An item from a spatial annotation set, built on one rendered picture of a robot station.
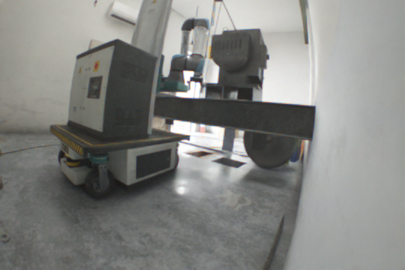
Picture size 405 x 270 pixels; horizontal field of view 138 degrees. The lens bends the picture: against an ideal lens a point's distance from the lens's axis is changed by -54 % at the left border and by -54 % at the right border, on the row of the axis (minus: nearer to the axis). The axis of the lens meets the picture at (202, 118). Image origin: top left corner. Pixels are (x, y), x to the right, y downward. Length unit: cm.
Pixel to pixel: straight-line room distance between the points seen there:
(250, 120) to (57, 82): 255
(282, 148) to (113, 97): 157
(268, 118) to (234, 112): 30
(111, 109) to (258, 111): 107
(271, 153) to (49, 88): 300
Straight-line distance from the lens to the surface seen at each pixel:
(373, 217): 16
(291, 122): 134
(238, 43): 196
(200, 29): 146
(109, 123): 87
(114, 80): 87
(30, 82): 274
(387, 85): 16
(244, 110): 143
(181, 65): 128
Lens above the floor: 51
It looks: 1 degrees down
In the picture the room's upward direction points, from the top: 6 degrees clockwise
